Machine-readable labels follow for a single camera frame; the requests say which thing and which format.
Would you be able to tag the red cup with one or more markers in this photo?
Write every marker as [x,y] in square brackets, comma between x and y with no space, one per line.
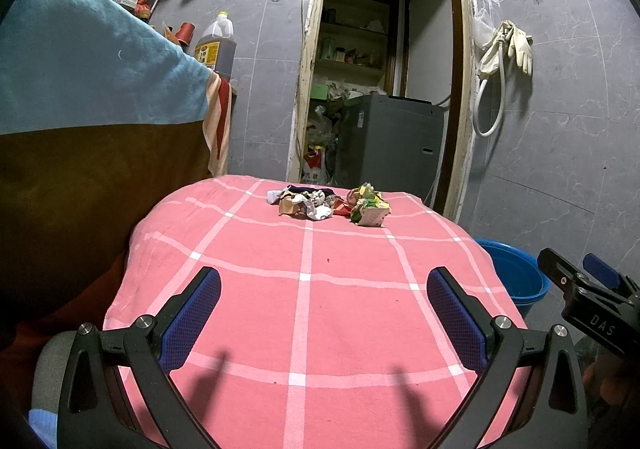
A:
[184,34]

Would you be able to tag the pink checked tablecloth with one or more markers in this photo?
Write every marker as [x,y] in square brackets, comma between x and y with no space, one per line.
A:
[323,336]

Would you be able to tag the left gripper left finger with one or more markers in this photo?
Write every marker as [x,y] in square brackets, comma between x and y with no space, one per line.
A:
[94,409]

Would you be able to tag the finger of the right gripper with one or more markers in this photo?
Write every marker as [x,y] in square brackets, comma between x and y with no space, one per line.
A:
[590,307]
[612,279]

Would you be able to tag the blue plastic bucket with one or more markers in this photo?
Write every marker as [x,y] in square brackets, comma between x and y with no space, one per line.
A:
[518,272]

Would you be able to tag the yellow green wrapper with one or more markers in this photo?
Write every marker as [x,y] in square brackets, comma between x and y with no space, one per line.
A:
[367,207]

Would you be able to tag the cream rubber gloves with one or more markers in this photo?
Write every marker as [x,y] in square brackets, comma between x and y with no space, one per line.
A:
[507,41]

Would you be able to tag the paper trash pile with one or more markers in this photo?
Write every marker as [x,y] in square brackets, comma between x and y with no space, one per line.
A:
[315,204]

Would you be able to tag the large oil jug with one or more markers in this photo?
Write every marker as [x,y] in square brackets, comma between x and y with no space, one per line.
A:
[216,48]

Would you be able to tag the brown wooden cabinet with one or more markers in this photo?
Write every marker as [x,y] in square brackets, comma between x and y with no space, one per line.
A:
[70,199]

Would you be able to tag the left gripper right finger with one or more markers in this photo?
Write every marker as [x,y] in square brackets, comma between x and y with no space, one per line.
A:
[551,410]

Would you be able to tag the blue striped towel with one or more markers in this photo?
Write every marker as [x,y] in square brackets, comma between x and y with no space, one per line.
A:
[81,63]

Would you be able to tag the grey washing machine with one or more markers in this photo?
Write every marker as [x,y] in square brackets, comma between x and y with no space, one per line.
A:
[392,143]

